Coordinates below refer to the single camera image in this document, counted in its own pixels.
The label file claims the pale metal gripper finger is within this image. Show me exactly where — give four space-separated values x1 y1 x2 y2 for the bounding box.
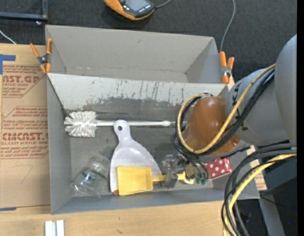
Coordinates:
162 153 181 173
162 171 179 189

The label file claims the red box with white dots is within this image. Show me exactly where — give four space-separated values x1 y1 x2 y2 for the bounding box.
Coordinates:
204 157 232 180

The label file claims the white plastic dustpan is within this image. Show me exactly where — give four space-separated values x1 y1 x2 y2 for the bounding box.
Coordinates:
109 119 164 195

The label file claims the clear glass cup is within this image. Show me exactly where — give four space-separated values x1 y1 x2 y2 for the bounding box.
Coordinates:
70 154 111 199

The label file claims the white bristle brush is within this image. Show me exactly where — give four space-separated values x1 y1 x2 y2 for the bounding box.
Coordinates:
63 110 172 138

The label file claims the grey metal bin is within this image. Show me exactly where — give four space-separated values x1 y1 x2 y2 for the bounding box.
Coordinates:
45 25 261 215

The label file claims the brown cardboard board red print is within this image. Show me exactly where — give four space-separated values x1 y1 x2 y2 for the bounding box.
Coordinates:
0 42 52 212

